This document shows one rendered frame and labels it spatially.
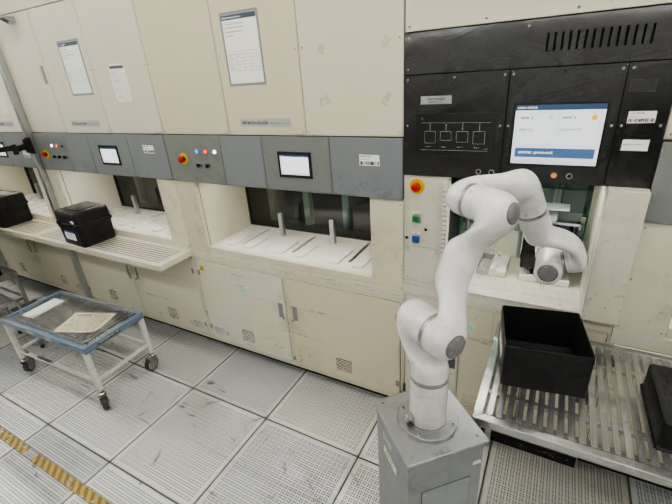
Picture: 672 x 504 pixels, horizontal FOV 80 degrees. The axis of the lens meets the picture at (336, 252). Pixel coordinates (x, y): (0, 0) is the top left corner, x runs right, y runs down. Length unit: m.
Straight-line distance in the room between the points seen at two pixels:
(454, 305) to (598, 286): 0.79
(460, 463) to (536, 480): 0.95
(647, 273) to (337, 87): 1.42
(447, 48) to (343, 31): 0.44
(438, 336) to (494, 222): 0.34
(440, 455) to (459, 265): 0.59
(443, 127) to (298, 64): 0.72
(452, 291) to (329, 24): 1.24
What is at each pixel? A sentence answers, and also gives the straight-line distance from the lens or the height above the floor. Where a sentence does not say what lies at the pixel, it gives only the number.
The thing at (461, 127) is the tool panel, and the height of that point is 1.60.
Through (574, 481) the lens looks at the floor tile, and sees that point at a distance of 2.45.
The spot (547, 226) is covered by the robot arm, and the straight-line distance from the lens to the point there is 1.37.
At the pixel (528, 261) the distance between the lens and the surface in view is 2.06.
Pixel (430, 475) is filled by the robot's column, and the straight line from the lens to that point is 1.45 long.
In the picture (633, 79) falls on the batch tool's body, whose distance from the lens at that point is 1.68.
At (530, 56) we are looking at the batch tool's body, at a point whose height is 1.84.
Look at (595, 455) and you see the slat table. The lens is 1.52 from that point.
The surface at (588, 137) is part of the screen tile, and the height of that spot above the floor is 1.57.
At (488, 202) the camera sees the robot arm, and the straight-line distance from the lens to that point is 1.11.
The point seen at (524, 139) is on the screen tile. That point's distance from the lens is 1.69.
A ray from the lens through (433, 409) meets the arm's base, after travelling 1.36.
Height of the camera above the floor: 1.84
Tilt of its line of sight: 24 degrees down
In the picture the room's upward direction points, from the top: 4 degrees counter-clockwise
